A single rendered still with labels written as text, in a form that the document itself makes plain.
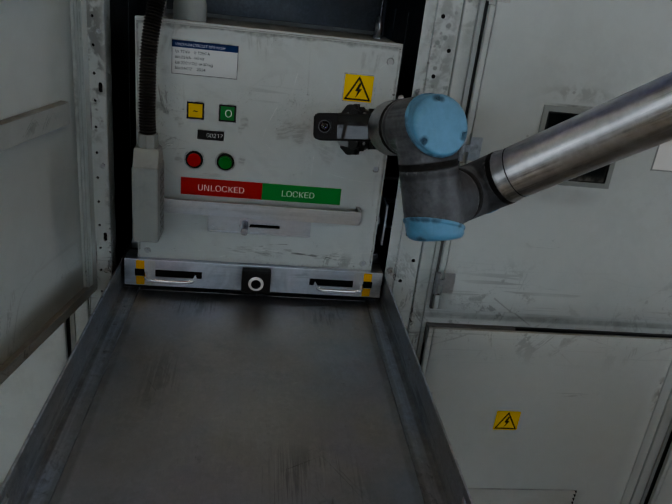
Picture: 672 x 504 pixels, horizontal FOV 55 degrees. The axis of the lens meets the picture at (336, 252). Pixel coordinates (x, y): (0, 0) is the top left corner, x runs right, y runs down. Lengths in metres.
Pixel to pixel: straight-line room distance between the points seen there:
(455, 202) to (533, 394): 0.78
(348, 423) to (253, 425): 0.15
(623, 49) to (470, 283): 0.55
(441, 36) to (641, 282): 0.72
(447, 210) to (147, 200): 0.55
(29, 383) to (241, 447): 0.71
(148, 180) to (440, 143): 0.54
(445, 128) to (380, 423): 0.47
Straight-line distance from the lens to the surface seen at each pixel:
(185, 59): 1.26
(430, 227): 0.96
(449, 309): 1.45
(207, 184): 1.30
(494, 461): 1.74
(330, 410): 1.07
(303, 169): 1.29
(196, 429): 1.02
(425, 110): 0.93
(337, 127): 1.10
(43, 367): 1.55
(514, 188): 1.04
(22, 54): 1.16
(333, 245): 1.35
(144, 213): 1.22
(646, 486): 2.02
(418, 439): 1.04
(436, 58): 1.30
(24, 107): 1.17
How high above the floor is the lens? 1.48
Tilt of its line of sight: 23 degrees down
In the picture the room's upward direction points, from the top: 7 degrees clockwise
